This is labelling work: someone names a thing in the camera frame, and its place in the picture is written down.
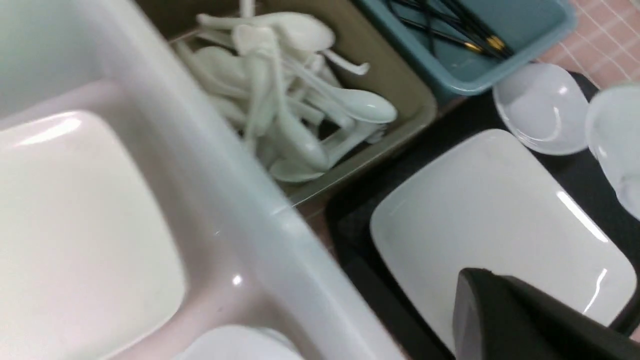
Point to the blue plastic bin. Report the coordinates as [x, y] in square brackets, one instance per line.
[529, 27]

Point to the black plastic tray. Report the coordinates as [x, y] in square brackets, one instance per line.
[349, 215]

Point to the white square rice plate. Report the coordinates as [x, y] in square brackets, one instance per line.
[488, 203]

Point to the white spoon in olive bin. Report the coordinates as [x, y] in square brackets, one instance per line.
[301, 31]

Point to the large white plastic tub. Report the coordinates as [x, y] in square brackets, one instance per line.
[251, 255]

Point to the white small dish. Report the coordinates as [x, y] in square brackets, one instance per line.
[613, 137]
[545, 108]

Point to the pink checkered tablecloth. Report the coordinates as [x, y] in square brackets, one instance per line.
[605, 46]

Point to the long white spoon in bin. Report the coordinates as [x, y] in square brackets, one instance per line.
[359, 104]

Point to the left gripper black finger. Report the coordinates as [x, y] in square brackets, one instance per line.
[503, 318]

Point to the olive green plastic bin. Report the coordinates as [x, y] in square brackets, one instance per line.
[303, 141]

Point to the top stacked white square plate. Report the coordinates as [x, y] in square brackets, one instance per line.
[88, 264]

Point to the white bowl in tub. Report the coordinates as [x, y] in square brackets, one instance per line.
[240, 342]

